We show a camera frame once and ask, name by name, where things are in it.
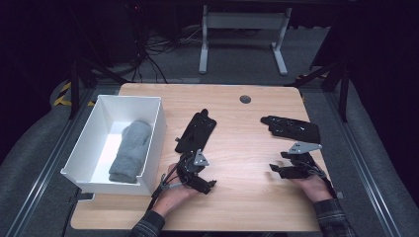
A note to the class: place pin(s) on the round grey table grommet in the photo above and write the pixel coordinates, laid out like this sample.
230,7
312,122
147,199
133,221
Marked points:
245,99

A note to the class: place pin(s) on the aluminium floor rail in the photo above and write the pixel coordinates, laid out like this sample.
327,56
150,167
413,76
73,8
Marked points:
365,171
42,171

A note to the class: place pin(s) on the person's right hand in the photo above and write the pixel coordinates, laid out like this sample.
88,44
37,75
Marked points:
314,189

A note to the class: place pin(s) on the dark cabinet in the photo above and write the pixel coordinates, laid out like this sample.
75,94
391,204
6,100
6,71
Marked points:
122,33

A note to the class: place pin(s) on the grey table bracket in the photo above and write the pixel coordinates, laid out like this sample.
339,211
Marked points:
339,195
86,197

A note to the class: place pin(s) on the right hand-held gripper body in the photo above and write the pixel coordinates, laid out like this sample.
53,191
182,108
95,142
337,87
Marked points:
303,164

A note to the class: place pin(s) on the person's left hand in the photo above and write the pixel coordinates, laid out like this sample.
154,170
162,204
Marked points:
173,196

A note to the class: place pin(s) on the white box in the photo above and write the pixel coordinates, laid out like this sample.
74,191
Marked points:
99,144

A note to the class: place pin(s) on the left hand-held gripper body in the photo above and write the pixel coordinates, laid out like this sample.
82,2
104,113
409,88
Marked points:
189,171

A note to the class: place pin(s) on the black tripod stand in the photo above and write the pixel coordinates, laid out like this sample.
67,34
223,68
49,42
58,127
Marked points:
75,85
344,92

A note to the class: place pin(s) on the plain grey mitten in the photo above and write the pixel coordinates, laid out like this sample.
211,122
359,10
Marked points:
133,144

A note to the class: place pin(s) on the yellow black striped tape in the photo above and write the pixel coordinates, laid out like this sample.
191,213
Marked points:
62,95

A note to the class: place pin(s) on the grey metal stand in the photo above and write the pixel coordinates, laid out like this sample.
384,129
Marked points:
243,20

